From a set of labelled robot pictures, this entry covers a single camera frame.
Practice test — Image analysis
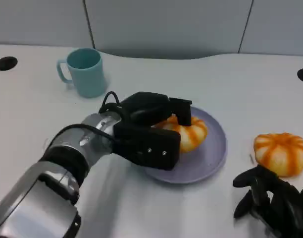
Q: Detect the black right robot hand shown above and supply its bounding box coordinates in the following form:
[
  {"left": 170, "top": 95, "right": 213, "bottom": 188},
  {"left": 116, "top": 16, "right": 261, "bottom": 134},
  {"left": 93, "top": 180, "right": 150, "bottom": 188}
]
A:
[{"left": 232, "top": 165, "right": 303, "bottom": 238}]

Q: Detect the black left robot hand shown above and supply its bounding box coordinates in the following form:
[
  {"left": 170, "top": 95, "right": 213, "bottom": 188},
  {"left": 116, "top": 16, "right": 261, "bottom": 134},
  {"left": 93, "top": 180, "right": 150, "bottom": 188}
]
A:
[{"left": 120, "top": 91, "right": 193, "bottom": 127}]

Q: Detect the orange white toy bread roll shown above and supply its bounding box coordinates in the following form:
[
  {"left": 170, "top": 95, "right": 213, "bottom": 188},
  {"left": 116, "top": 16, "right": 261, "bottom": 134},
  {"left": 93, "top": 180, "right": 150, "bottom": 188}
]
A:
[
  {"left": 253, "top": 132, "right": 303, "bottom": 178},
  {"left": 153, "top": 115, "right": 208, "bottom": 153}
]

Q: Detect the pale green mug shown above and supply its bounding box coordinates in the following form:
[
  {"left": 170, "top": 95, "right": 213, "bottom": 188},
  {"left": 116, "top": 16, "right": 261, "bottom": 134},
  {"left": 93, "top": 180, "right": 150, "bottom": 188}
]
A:
[{"left": 56, "top": 48, "right": 108, "bottom": 99}]

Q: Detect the lilac plate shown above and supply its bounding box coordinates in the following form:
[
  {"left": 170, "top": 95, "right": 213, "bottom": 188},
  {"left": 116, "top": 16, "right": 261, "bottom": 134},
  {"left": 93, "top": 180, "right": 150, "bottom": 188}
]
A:
[{"left": 144, "top": 106, "right": 228, "bottom": 185}]

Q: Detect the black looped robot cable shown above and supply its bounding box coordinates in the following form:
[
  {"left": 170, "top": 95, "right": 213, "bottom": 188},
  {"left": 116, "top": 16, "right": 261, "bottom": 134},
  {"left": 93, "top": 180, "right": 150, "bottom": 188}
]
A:
[{"left": 99, "top": 91, "right": 124, "bottom": 117}]

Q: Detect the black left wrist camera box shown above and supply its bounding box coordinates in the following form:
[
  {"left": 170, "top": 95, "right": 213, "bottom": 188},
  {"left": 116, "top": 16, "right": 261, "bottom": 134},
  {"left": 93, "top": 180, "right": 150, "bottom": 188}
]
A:
[{"left": 112, "top": 122, "right": 182, "bottom": 172}]

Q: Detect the black thin robot cable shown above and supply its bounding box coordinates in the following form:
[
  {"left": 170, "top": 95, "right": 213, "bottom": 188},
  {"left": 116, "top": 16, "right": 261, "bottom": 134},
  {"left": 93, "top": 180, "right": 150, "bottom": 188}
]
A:
[{"left": 46, "top": 123, "right": 117, "bottom": 149}]

